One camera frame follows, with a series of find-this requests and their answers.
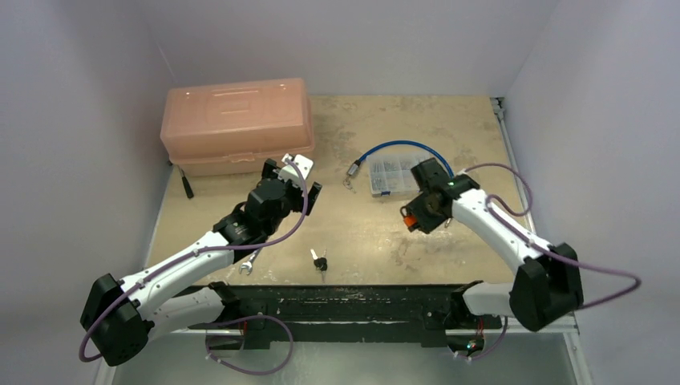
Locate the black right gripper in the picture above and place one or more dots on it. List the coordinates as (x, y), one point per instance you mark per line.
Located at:
(419, 220)

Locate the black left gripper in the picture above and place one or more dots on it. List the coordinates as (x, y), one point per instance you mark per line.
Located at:
(297, 204)

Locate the orange black padlock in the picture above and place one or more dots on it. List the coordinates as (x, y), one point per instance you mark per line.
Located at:
(410, 221)

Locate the black-headed key bunch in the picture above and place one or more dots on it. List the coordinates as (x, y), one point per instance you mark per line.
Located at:
(320, 263)

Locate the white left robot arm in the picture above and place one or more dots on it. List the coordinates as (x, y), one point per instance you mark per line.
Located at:
(121, 315)

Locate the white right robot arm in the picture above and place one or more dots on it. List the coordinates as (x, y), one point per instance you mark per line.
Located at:
(547, 282)

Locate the clear plastic screw organizer box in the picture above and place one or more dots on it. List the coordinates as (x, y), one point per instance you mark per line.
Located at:
(390, 174)

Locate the orange plastic toolbox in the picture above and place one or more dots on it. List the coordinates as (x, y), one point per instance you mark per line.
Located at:
(231, 128)

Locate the silver open-end wrench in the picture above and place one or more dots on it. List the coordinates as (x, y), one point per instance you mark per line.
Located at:
(247, 266)

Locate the black-handled tool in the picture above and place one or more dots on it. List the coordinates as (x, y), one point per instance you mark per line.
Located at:
(186, 184)

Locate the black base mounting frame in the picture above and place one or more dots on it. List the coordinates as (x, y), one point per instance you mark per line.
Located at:
(344, 313)

